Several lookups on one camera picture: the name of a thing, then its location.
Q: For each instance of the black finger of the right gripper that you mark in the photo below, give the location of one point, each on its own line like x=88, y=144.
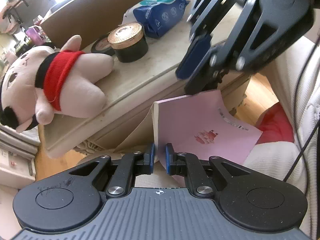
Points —
x=207, y=79

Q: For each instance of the brown cardboard box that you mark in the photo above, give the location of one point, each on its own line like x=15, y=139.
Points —
x=88, y=18

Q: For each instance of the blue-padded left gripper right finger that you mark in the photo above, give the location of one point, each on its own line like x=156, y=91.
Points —
x=192, y=169

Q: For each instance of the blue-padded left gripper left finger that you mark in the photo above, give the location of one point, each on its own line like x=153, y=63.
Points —
x=123, y=172

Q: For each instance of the plush doll with red scarf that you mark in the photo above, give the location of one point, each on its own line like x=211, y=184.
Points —
x=45, y=81

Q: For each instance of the purple plastic cup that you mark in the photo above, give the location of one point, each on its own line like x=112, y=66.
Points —
x=35, y=36

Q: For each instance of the pink notebook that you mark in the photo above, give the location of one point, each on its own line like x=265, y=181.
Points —
x=201, y=124

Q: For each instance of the black round tin lid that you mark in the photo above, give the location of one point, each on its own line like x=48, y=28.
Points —
x=102, y=46

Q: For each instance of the blue wet wipes pack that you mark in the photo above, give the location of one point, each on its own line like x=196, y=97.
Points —
x=156, y=16

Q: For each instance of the black jar with gold lid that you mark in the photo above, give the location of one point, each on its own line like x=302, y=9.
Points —
x=128, y=42

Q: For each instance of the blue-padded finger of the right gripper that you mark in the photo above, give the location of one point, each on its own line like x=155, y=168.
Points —
x=197, y=42

